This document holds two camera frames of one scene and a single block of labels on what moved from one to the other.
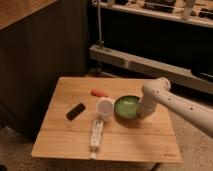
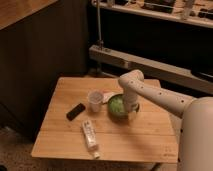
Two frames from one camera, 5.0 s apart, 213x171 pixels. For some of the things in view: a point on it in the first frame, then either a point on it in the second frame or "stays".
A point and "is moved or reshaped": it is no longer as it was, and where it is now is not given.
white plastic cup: x=104 y=107 -> x=95 y=98
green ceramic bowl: x=126 y=109 is moved or reshaped
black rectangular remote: x=76 y=111 stays
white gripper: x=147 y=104 -> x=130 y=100
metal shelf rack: x=166 y=40 stays
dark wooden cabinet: x=41 y=41 stays
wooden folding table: x=80 y=122 stays
